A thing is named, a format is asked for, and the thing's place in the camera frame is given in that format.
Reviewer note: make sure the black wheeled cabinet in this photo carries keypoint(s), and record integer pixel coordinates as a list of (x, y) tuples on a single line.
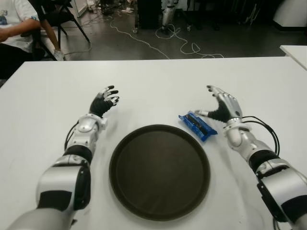
[(149, 14)]

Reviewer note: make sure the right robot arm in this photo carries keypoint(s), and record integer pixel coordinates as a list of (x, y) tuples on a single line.
[(285, 187)]

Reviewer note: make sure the black chair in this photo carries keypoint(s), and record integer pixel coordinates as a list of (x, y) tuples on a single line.
[(61, 16)]

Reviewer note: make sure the small white side table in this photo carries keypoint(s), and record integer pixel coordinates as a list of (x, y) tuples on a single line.
[(297, 54)]

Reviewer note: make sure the white curved panel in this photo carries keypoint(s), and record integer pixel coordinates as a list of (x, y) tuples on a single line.
[(293, 12)]

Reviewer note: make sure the grey metal stand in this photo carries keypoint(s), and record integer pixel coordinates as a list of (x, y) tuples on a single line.
[(253, 15)]

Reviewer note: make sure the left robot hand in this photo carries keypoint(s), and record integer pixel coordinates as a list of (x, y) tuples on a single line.
[(99, 106)]

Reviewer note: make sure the silver humanoid robot leg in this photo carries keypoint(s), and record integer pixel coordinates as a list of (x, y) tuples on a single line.
[(167, 14)]

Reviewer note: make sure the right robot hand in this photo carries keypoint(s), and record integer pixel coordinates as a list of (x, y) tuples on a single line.
[(227, 107)]

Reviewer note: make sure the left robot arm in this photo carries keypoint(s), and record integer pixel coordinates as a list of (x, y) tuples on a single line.
[(60, 182)]

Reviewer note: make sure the seated person white shirt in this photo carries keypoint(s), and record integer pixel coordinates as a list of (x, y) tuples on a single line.
[(14, 26)]

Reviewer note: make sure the blue Oreo cookie packet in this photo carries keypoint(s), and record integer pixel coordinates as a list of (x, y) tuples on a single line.
[(196, 124)]

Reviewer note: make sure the round dark brown tray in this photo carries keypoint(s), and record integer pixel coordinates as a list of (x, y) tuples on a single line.
[(159, 172)]

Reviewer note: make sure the white board frame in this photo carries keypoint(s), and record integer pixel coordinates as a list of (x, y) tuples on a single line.
[(81, 7)]

